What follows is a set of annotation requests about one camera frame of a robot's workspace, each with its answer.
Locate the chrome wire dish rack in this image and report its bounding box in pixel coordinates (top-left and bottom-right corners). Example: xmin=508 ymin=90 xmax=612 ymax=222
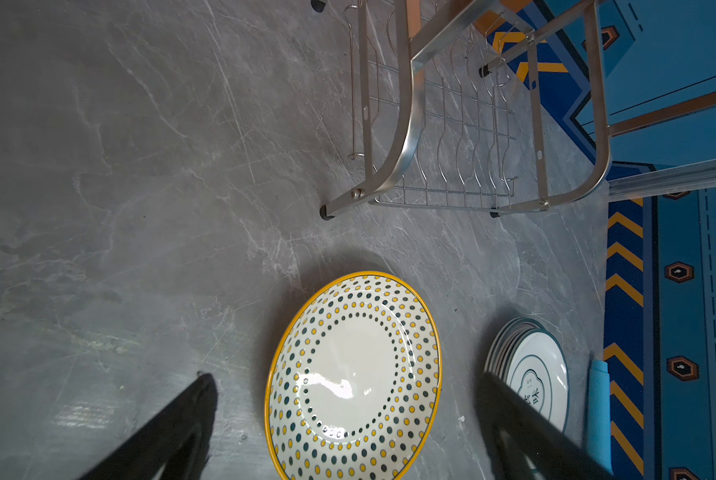
xmin=320 ymin=1 xmax=716 ymax=220

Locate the white plate grey pattern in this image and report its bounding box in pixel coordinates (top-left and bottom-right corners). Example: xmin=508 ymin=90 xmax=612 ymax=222
xmin=500 ymin=325 xmax=569 ymax=432
xmin=484 ymin=317 xmax=544 ymax=378

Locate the yellow rim dotted plate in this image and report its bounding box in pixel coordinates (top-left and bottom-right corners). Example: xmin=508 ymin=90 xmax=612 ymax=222
xmin=264 ymin=271 xmax=443 ymax=479

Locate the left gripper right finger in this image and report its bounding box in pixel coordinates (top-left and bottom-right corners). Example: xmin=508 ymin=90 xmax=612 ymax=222
xmin=476 ymin=372 xmax=613 ymax=479

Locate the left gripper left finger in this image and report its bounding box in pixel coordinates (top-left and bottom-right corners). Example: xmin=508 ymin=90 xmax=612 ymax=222
xmin=82 ymin=373 xmax=218 ymax=479

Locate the light blue toy microphone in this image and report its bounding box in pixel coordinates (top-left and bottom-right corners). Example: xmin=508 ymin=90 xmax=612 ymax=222
xmin=585 ymin=359 xmax=613 ymax=473

